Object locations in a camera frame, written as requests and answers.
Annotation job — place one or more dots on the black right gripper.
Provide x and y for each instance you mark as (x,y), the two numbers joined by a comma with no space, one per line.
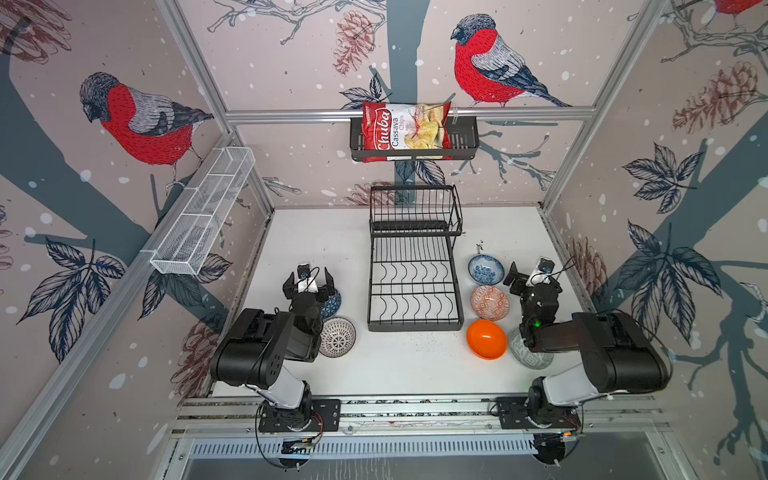
(518,285)

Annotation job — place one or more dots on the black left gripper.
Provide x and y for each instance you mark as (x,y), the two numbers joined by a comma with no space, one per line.
(322,292)

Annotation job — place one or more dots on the dark blue patterned bowl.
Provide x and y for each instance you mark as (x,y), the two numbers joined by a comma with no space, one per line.
(331,306)

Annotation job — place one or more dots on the red and blue patterned bowl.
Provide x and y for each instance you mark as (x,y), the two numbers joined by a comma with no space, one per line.
(490,303)

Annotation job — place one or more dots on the black wire dish rack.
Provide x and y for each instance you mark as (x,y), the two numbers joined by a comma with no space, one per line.
(413,281)

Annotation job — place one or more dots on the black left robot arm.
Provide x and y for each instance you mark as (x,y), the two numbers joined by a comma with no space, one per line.
(253,352)

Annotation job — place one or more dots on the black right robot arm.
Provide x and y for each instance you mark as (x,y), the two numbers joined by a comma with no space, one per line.
(616,357)

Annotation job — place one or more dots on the blue floral ceramic bowl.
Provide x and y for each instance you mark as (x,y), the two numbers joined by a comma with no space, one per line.
(486,270)

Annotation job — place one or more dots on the white maroon patterned bowl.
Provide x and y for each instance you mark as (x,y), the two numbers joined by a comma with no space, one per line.
(337,338)

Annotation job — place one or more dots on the orange plastic bowl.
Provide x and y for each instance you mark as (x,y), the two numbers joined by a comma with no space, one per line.
(486,339)

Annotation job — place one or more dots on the grey green patterned bowl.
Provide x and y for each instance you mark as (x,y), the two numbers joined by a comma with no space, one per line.
(524,356)

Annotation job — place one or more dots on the red cassava chips bag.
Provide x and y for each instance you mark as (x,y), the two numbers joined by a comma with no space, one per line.
(392,127)

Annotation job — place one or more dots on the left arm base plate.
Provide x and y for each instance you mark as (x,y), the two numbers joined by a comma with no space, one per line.
(313,417)

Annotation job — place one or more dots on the white wire wall basket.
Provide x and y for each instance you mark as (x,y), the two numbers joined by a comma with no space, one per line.
(186,246)

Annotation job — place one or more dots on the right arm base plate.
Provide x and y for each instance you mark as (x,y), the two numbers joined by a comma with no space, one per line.
(516,413)

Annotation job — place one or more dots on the black wall shelf basket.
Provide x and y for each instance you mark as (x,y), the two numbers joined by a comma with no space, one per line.
(461,131)

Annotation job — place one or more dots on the aluminium mounting rail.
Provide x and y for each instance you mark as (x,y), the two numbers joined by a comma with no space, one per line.
(416,414)

